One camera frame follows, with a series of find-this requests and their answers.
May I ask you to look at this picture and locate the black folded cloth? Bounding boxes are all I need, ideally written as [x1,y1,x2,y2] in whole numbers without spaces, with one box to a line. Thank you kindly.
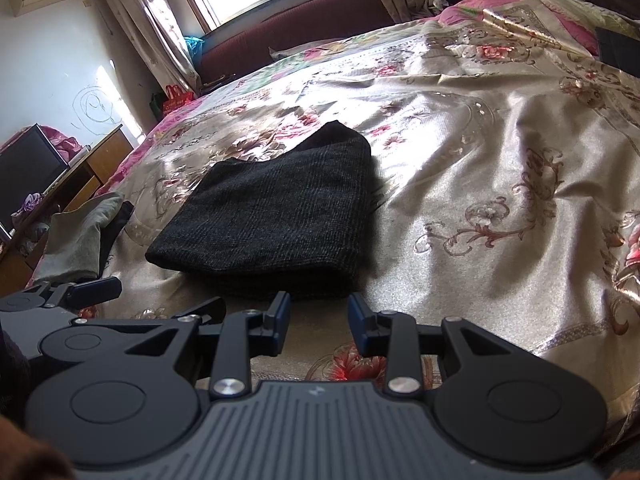
[596,27,640,78]

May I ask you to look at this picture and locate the black monitor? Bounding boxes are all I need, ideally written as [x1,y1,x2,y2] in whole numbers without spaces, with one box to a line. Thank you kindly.
[0,125,68,232]

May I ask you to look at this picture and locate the maroon padded window bench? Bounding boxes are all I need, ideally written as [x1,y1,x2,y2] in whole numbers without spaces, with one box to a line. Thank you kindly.
[196,0,394,84]

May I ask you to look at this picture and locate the red shopping bag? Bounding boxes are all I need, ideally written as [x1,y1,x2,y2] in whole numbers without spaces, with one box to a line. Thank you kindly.
[162,84,196,116]

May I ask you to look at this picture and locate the wooden desk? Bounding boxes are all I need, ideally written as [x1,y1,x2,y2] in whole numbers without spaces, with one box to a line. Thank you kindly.
[1,125,134,296]

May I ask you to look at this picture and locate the left beige curtain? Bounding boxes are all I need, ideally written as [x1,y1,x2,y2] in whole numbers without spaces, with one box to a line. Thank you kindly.
[105,0,201,92]

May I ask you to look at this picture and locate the teal plastic bag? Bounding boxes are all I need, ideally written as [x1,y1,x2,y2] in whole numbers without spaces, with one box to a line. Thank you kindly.
[183,36,205,70]

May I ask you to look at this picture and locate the floral satin bedspread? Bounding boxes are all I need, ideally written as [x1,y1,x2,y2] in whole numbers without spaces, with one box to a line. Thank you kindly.
[85,0,639,426]

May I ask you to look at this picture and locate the grey green garment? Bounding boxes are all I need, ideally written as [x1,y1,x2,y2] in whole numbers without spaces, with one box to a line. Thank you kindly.
[32,192,134,285]

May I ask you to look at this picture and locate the dark grey knit pants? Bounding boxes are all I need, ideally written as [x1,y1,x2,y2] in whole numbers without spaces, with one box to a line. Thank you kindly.
[145,122,374,300]

